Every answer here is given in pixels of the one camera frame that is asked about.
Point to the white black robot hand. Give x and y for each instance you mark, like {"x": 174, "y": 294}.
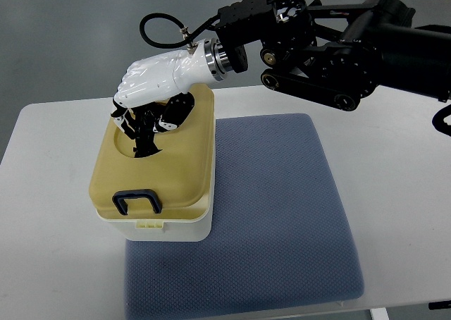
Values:
{"x": 161, "y": 77}

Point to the yellow box lid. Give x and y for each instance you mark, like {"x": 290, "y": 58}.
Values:
{"x": 179, "y": 174}

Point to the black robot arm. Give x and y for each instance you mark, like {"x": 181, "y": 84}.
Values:
{"x": 337, "y": 55}

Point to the white storage box base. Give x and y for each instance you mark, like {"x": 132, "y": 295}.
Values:
{"x": 170, "y": 230}

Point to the dark blue front latch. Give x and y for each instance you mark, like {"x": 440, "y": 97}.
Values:
{"x": 121, "y": 198}

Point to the blue grey fabric mat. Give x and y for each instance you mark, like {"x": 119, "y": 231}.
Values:
{"x": 279, "y": 234}

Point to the white table leg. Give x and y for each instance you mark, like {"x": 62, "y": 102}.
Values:
{"x": 379, "y": 314}

